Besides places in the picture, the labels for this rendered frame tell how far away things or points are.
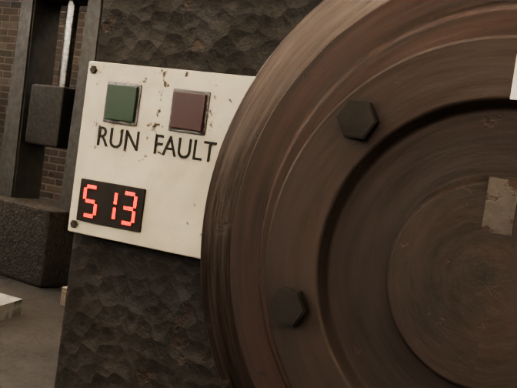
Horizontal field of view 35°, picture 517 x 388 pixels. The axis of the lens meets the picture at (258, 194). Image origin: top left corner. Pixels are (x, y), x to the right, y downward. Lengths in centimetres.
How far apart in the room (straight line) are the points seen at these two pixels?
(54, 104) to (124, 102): 532
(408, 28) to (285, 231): 16
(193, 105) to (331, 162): 31
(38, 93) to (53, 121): 28
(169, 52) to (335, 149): 38
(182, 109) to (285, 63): 21
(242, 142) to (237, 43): 21
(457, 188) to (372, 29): 15
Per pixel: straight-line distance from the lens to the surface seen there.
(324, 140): 50
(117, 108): 84
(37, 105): 630
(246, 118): 62
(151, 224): 81
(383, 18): 57
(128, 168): 83
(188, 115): 79
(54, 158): 869
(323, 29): 60
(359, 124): 48
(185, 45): 83
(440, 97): 48
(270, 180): 58
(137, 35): 87
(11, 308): 501
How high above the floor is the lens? 117
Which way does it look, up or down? 3 degrees down
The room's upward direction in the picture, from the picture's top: 8 degrees clockwise
